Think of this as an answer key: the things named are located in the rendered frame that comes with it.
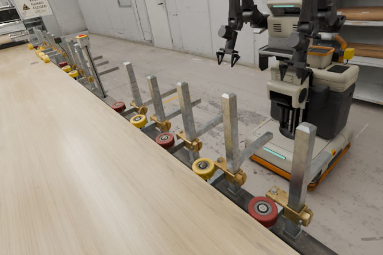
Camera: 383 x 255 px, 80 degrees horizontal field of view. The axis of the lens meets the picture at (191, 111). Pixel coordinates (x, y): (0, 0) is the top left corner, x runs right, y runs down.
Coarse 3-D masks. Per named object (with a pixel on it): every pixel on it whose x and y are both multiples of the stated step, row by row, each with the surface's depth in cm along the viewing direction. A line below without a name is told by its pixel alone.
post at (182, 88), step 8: (184, 88) 90; (184, 96) 92; (184, 104) 93; (184, 112) 96; (192, 112) 97; (184, 120) 99; (192, 120) 99; (184, 128) 102; (192, 128) 100; (192, 136) 102; (192, 152) 106; (192, 160) 110
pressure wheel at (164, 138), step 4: (160, 136) 101; (164, 136) 100; (168, 136) 100; (172, 136) 100; (156, 140) 99; (160, 140) 99; (164, 140) 98; (168, 140) 97; (172, 140) 98; (160, 144) 97; (164, 144) 96; (168, 144) 97; (172, 144) 98; (164, 148) 97; (168, 148) 98
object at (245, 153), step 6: (270, 132) 107; (258, 138) 104; (264, 138) 103; (270, 138) 106; (252, 144) 101; (258, 144) 101; (264, 144) 104; (246, 150) 98; (252, 150) 99; (240, 156) 96; (246, 156) 97; (240, 162) 95; (216, 174) 89; (222, 174) 89; (210, 180) 87; (216, 180) 88
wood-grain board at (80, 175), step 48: (0, 96) 179; (48, 96) 164; (0, 144) 116; (48, 144) 109; (96, 144) 104; (144, 144) 99; (0, 192) 85; (48, 192) 82; (96, 192) 79; (144, 192) 76; (192, 192) 73; (0, 240) 68; (48, 240) 65; (96, 240) 63; (144, 240) 61; (192, 240) 60; (240, 240) 58
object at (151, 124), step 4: (192, 100) 139; (196, 100) 138; (200, 100) 140; (192, 104) 137; (196, 104) 139; (176, 108) 133; (180, 108) 133; (168, 112) 130; (172, 112) 130; (176, 112) 131; (180, 112) 133; (168, 116) 128; (172, 116) 130; (148, 124) 122; (152, 124) 122; (156, 124) 124; (144, 128) 120; (148, 128) 122; (152, 128) 123; (144, 132) 120
